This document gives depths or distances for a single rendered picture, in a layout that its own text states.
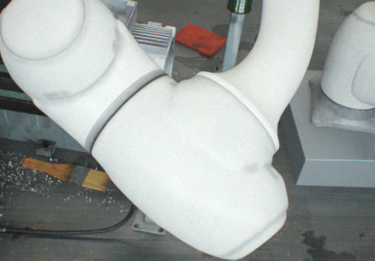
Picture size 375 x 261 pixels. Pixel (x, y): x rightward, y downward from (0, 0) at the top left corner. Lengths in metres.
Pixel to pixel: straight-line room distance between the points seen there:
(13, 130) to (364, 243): 0.82
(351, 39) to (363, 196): 0.36
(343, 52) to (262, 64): 0.67
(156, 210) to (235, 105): 0.11
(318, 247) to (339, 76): 0.38
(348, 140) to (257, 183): 0.79
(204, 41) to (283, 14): 1.07
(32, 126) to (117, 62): 0.76
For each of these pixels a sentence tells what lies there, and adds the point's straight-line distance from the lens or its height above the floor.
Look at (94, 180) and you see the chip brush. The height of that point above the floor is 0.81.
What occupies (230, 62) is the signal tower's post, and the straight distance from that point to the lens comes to 1.34.
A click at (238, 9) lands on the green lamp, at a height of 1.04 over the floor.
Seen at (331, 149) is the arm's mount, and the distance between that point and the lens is 1.13.
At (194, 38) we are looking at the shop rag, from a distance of 1.53.
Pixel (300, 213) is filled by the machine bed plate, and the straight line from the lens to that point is 1.10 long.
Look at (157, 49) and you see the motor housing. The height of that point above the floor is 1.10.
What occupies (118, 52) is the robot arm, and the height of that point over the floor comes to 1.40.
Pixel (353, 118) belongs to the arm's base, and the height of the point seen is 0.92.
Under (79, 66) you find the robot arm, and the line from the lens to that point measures 0.38.
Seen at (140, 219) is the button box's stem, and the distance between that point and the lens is 1.02.
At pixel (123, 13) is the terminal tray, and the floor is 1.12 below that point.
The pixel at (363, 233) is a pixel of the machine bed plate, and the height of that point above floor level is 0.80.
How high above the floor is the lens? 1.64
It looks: 43 degrees down
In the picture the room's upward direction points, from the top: 7 degrees clockwise
